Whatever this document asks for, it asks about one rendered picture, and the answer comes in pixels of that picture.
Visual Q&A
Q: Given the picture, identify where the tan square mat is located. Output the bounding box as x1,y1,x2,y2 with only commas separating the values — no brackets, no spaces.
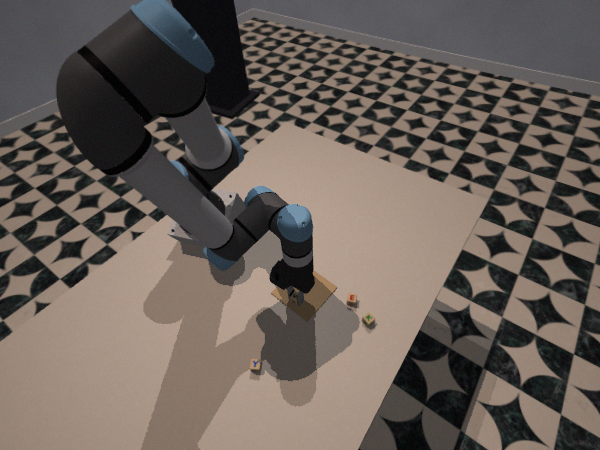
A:
271,270,337,322

